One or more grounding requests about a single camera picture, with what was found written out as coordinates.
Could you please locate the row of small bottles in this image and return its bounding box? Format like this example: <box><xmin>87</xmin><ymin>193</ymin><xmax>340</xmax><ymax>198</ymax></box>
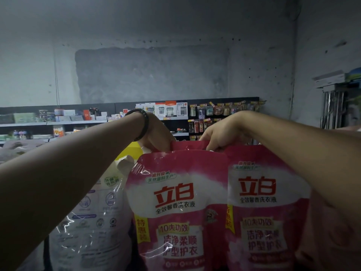
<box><xmin>188</xmin><ymin>98</ymin><xmax>267</xmax><ymax>142</ymax></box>

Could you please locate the row of small toiletry boxes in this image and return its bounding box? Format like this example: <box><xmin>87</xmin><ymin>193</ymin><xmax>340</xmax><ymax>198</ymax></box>
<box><xmin>0</xmin><ymin>101</ymin><xmax>190</xmax><ymax>123</ymax></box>

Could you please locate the person's right forearm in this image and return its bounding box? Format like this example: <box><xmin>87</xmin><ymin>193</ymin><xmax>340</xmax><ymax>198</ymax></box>
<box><xmin>243</xmin><ymin>110</ymin><xmax>361</xmax><ymax>225</ymax></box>

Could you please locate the dark aisle shelf unit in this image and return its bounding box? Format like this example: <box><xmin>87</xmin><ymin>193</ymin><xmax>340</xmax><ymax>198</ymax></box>
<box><xmin>313</xmin><ymin>66</ymin><xmax>361</xmax><ymax>131</ymax></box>

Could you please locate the dark background shelf unit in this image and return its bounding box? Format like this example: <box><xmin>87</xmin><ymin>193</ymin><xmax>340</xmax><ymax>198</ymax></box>
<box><xmin>0</xmin><ymin>97</ymin><xmax>267</xmax><ymax>146</ymax></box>

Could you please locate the dark beaded bracelet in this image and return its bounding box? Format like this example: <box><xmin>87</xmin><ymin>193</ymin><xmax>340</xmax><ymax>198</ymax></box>
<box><xmin>125</xmin><ymin>108</ymin><xmax>151</xmax><ymax>142</ymax></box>

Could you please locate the person's left forearm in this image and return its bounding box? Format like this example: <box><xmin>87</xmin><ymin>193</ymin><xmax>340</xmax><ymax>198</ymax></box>
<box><xmin>0</xmin><ymin>113</ymin><xmax>145</xmax><ymax>271</ymax></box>

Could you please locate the person's left hand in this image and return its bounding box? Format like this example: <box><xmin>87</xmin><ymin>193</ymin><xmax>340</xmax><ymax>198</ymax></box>
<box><xmin>139</xmin><ymin>112</ymin><xmax>176</xmax><ymax>154</ymax></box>

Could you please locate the pink Chaoneng pouch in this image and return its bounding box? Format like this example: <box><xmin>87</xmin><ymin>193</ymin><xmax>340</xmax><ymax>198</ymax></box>
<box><xmin>0</xmin><ymin>138</ymin><xmax>52</xmax><ymax>165</ymax></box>

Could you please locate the person's right hand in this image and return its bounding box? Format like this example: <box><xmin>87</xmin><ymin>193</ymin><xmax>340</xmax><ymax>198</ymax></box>
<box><xmin>199</xmin><ymin>111</ymin><xmax>250</xmax><ymax>152</ymax></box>

